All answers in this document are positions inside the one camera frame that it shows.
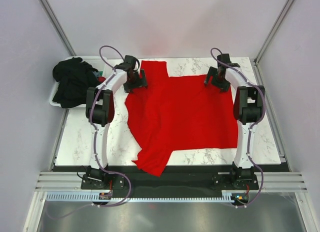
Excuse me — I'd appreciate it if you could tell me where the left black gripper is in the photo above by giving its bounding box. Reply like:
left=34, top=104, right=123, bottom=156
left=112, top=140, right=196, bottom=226
left=123, top=70, right=147, bottom=94

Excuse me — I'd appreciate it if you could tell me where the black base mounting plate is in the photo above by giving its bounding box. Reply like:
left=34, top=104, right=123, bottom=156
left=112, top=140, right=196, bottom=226
left=80, top=165, right=259, bottom=197

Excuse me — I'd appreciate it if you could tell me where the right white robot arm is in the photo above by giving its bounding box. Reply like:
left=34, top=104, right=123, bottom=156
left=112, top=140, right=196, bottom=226
left=204, top=52, right=266, bottom=173

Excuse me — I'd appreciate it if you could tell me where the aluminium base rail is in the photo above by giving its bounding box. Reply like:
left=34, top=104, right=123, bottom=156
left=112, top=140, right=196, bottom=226
left=35, top=172, right=307, bottom=192

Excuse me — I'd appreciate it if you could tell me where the white slotted cable duct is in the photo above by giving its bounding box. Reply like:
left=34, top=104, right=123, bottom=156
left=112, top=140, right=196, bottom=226
left=45, top=192, right=249, bottom=203

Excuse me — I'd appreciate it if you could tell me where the right aluminium frame post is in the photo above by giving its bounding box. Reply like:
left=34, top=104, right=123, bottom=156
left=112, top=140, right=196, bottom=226
left=253, top=0, right=296, bottom=66

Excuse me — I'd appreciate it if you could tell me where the left aluminium frame post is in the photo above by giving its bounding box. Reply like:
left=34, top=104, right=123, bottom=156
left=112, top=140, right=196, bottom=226
left=38, top=0, right=76, bottom=56

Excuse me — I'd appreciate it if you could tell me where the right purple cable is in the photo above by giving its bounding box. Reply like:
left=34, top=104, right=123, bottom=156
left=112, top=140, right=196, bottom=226
left=209, top=47, right=266, bottom=210

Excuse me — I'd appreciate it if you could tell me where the white plastic basket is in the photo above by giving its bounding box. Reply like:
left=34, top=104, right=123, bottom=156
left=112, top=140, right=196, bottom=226
left=48, top=56, right=109, bottom=109

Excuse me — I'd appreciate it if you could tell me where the black t shirt pile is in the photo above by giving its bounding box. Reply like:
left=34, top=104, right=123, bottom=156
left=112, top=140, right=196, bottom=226
left=51, top=57, right=109, bottom=109

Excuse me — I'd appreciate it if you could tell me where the red cloth in basket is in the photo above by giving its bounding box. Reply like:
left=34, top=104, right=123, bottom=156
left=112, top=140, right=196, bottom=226
left=98, top=76, right=106, bottom=83

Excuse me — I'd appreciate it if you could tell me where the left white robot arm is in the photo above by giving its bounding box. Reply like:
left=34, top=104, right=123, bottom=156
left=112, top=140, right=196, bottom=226
left=85, top=55, right=148, bottom=170

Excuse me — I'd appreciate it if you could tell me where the red t shirt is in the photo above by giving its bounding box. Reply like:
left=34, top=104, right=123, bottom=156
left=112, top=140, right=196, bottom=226
left=125, top=61, right=238, bottom=176

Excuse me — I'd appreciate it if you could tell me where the aluminium frame post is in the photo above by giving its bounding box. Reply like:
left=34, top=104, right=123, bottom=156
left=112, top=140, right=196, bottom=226
left=38, top=0, right=76, bottom=56
left=253, top=0, right=296, bottom=66

